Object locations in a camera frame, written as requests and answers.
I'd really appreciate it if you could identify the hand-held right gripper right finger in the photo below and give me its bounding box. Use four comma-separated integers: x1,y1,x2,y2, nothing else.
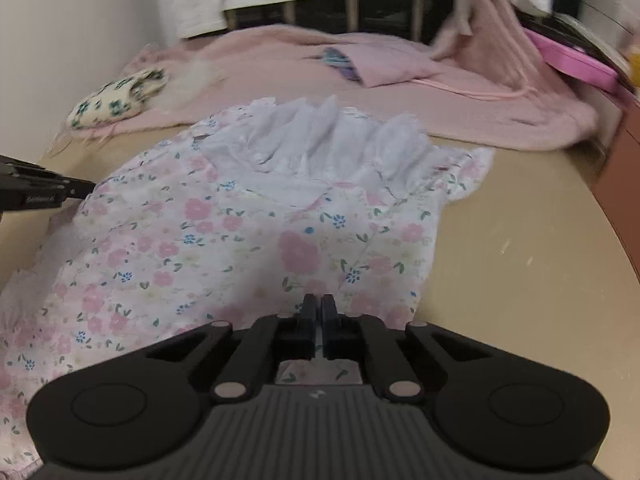
320,294,494,404

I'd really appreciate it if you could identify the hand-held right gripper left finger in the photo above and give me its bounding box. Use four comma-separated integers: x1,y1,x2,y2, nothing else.
145,294,318,405

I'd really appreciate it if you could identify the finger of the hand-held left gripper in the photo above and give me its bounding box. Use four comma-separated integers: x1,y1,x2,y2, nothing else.
0,155,97,212

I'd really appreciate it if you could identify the pink floral dress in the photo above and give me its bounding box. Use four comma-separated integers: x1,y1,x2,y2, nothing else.
0,96,496,480

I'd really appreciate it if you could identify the cream green-flowered small cloth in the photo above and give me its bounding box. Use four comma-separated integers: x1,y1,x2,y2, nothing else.
67,67,168,132

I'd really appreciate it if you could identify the pink fleece blanket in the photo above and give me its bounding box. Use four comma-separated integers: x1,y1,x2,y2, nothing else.
90,0,601,153

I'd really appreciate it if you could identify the purple patterned small item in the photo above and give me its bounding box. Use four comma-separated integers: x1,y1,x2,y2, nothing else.
320,47,362,84

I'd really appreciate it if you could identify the pink plastic case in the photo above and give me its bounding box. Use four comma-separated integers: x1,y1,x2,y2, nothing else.
524,27,622,95

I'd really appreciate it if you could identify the stack of white boxes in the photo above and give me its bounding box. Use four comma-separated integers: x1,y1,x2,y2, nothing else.
575,0,640,56

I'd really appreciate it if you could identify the dark bed rail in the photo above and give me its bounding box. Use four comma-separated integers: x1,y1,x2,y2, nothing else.
225,0,466,44

